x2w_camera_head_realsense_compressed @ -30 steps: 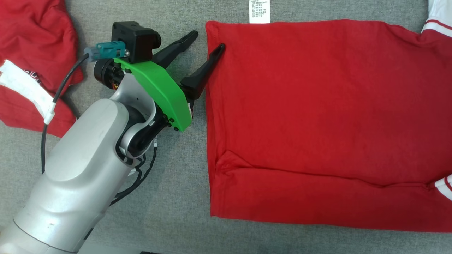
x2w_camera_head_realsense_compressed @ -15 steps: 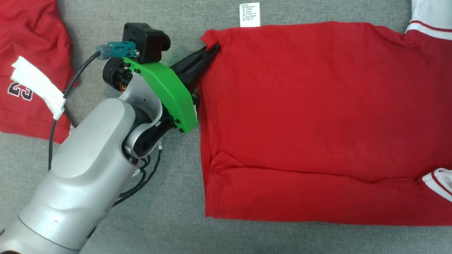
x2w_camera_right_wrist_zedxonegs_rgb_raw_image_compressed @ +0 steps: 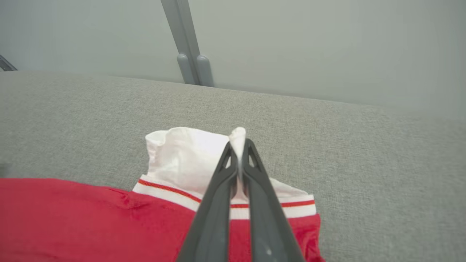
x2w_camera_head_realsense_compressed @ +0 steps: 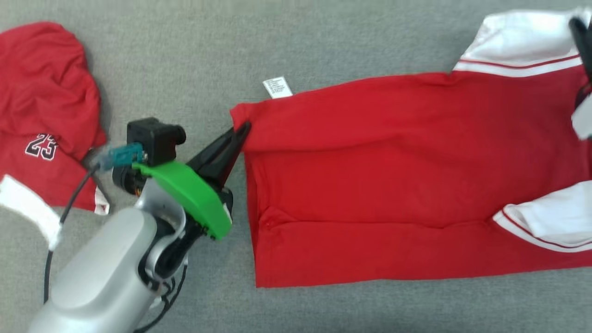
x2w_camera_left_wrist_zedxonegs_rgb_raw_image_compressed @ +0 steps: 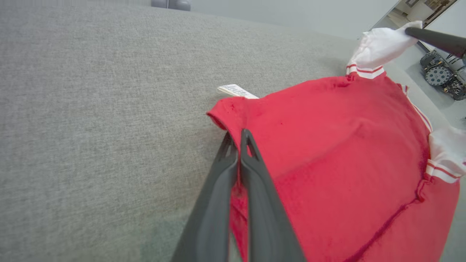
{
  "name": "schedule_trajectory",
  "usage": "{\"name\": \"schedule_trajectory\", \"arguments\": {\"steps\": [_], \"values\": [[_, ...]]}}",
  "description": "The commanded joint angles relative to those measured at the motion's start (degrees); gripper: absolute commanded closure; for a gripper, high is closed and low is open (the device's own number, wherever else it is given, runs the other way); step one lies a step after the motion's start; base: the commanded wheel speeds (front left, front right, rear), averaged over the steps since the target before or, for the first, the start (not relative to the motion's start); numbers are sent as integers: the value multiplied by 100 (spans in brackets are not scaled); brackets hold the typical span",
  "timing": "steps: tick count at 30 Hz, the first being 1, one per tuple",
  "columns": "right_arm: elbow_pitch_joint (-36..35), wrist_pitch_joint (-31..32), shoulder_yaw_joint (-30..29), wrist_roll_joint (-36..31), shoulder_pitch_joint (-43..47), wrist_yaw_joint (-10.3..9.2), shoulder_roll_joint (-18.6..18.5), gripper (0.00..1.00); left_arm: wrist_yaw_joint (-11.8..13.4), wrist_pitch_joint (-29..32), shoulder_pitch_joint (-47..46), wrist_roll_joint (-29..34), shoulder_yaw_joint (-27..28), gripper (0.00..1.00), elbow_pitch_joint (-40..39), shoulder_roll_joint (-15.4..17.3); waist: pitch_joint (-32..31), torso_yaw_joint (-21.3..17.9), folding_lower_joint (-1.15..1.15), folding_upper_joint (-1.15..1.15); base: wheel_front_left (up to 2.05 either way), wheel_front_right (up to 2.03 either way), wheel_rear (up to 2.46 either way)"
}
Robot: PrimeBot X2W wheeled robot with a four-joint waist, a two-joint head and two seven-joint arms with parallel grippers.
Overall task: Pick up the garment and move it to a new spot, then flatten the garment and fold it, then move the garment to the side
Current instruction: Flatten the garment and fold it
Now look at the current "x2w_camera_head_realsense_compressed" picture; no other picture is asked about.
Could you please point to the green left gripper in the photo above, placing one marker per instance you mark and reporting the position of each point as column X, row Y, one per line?
column 194, row 199

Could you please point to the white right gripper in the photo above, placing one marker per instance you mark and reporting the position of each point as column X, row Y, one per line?
column 583, row 120

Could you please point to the red white-sleeved t-shirt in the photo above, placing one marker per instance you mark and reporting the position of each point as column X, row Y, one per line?
column 370, row 175

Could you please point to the red jersey with number 23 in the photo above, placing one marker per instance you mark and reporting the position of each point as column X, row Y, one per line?
column 41, row 92

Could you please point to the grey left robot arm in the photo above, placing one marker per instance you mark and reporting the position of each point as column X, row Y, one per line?
column 101, row 277

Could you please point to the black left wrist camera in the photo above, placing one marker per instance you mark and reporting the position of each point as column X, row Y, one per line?
column 152, row 136

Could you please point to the teal left camera connector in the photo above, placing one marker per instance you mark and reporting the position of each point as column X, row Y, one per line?
column 122, row 155

